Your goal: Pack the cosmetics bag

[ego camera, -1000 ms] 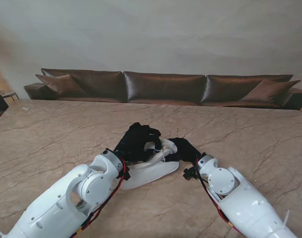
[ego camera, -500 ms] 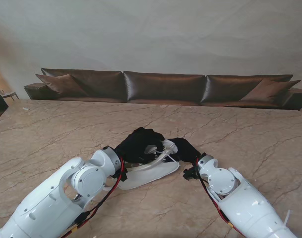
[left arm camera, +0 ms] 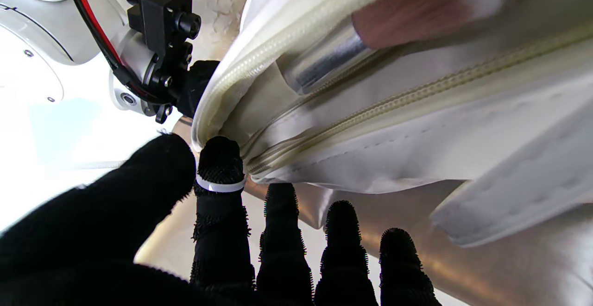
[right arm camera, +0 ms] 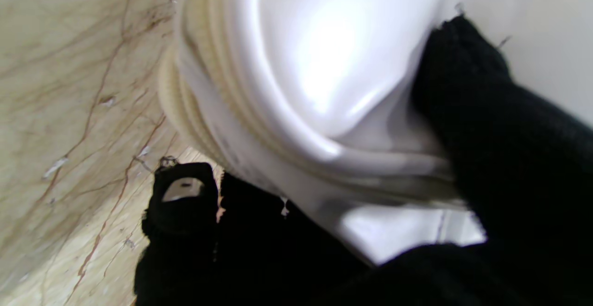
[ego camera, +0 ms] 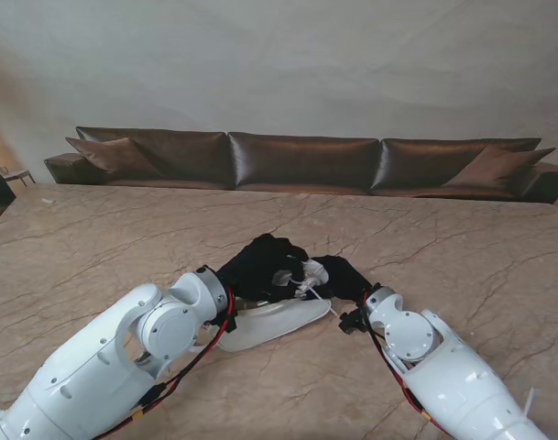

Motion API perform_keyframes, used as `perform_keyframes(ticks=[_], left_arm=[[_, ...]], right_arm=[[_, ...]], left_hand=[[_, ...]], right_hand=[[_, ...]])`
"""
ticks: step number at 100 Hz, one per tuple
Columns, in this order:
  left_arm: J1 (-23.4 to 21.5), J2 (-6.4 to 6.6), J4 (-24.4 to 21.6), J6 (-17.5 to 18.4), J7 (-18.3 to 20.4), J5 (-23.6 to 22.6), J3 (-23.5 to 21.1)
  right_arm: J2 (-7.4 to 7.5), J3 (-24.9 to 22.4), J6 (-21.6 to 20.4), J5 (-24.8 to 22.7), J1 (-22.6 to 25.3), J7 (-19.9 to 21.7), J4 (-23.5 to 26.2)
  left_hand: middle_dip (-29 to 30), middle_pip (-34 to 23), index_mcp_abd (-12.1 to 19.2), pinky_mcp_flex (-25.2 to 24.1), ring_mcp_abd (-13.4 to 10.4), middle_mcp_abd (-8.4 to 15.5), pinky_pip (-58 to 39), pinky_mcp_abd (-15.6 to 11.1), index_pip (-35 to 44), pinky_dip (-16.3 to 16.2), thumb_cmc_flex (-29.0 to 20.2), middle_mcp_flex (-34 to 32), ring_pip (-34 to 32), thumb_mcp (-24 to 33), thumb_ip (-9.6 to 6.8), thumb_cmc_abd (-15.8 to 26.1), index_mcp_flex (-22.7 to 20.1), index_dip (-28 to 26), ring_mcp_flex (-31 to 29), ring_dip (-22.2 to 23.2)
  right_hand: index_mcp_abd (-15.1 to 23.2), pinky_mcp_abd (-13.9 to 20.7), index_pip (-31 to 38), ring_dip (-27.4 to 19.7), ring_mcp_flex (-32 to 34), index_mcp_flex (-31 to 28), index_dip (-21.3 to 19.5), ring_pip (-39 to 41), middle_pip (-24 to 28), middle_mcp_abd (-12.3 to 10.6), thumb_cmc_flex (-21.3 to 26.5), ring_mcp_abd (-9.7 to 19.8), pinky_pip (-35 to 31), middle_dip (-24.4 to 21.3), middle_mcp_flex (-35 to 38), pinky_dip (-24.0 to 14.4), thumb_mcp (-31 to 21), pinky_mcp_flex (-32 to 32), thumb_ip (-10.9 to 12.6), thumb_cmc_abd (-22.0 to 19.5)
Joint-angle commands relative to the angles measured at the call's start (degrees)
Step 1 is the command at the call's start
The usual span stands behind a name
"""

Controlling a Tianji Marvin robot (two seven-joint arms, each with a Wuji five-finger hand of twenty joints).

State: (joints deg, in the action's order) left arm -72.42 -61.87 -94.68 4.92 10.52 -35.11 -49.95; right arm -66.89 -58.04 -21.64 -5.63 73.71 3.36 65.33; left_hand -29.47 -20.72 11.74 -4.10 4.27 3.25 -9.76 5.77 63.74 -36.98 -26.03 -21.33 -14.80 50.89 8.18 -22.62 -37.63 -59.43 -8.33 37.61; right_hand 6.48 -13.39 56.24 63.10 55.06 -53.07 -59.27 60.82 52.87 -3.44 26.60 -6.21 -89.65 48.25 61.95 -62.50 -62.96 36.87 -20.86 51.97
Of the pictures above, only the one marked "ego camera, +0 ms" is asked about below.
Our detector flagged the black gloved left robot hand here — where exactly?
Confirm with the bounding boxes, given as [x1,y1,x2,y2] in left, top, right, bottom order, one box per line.
[215,233,310,303]

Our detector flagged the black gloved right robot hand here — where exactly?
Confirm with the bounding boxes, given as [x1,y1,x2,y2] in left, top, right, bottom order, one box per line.
[301,255,375,303]

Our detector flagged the cream white cosmetics bag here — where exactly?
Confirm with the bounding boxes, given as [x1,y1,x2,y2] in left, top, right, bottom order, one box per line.
[202,258,340,353]

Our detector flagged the brown leather sofa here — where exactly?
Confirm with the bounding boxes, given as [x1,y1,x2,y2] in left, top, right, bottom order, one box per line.
[43,126,558,205]

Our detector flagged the brown sofa pillow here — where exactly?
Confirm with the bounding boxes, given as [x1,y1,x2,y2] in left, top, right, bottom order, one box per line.
[443,145,557,189]
[65,136,163,180]

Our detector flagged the grey side chair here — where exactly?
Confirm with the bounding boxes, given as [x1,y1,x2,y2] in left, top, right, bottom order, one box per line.
[0,160,35,187]

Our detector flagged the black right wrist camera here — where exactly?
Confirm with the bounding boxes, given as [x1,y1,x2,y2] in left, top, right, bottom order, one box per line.
[337,309,369,336]

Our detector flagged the red black left arm cable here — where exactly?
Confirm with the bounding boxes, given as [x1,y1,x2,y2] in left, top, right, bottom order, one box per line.
[94,288,236,439]

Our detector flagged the red black arm cable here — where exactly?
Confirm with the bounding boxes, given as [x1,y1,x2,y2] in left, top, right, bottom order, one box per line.
[358,292,447,432]
[94,288,236,439]

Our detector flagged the red black right arm cable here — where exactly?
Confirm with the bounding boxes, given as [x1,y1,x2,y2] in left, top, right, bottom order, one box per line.
[358,292,447,432]

